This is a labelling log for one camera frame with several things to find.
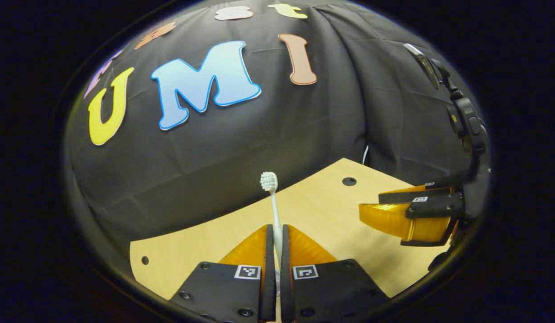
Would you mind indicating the wooden desktop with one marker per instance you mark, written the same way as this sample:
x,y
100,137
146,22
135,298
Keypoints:
x,y
327,202

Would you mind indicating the pale green toothbrush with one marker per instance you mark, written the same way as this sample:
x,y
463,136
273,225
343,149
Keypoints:
x,y
268,180

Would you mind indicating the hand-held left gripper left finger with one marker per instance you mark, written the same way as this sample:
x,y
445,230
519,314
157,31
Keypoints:
x,y
269,278

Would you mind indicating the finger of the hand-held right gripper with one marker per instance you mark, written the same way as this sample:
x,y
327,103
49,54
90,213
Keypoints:
x,y
434,208
403,196

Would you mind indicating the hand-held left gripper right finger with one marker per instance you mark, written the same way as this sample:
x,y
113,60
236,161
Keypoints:
x,y
286,278

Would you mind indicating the black backdrop cloth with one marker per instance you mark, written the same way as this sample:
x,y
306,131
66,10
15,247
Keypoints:
x,y
259,148

